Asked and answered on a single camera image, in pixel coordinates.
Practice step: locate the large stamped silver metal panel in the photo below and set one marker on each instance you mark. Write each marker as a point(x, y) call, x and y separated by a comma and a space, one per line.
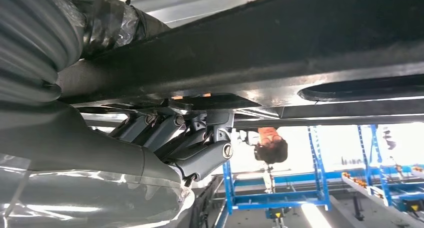
point(198, 4)

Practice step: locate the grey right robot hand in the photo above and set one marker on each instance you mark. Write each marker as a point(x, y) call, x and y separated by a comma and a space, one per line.
point(66, 153)

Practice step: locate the blue steel shelf rack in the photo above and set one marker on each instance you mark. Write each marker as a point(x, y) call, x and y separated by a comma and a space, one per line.
point(377, 166)
point(228, 186)

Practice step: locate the person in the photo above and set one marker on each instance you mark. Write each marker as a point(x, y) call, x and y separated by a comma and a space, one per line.
point(271, 153)

